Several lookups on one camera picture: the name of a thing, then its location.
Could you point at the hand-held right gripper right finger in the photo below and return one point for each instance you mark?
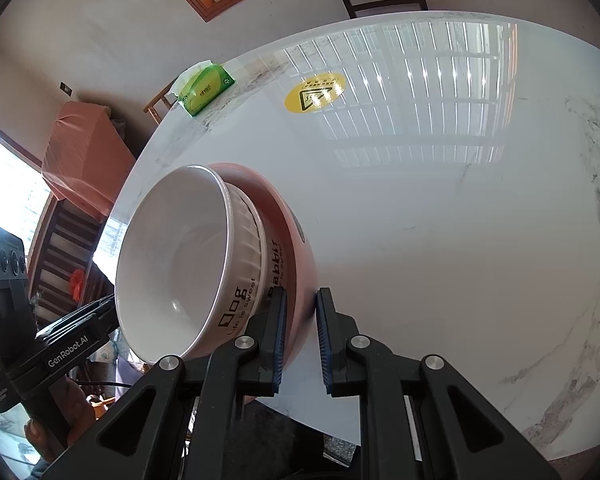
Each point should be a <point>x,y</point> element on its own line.
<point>324,340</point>

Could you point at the bright side window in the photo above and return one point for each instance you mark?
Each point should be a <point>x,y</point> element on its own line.
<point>5,185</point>

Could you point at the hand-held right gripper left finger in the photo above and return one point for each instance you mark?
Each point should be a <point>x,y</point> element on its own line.
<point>280,340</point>

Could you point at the pink bowl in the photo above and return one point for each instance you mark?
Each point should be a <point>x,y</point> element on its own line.
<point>280,215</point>

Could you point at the black wall switch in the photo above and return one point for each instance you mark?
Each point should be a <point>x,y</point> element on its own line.
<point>66,89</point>

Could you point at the yellow round sticker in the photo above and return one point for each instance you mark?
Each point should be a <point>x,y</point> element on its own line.
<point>300,102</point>

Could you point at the white ribbed bowl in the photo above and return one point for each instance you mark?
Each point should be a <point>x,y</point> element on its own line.
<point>180,260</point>

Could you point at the small red object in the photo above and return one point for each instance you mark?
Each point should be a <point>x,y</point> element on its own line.
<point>77,284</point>

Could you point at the light wooden chair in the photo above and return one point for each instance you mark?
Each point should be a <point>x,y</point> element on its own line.
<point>152,107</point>

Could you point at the person's left hand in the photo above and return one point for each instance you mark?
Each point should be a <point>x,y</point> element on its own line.
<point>75,410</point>

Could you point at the orange cloth cover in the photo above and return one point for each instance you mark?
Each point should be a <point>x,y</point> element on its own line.
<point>80,160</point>

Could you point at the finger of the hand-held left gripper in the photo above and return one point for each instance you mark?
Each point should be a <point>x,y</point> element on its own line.
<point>80,320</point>

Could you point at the green tissue pack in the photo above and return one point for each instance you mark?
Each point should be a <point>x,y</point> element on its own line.
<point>205,90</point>

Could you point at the dark wooden bench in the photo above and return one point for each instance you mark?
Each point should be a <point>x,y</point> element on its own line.
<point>55,245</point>

